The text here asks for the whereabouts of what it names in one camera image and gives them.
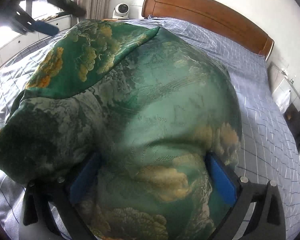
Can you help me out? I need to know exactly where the green patterned silk garment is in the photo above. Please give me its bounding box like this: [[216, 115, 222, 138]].
[[0, 20, 242, 239]]

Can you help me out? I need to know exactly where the white drawer cabinet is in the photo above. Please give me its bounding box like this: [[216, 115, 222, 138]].
[[0, 15, 71, 67]]

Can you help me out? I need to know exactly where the light blue checked bedsheet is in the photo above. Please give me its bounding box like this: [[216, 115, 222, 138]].
[[0, 18, 300, 239]]

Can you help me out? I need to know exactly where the dark blue jacket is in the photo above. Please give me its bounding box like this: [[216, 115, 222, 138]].
[[283, 104, 300, 150]]

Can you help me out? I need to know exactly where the brown wooden headboard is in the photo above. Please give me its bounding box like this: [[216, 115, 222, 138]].
[[141, 0, 274, 60]]

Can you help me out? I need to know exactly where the white security camera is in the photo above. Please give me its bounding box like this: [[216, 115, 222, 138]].
[[113, 3, 129, 19]]

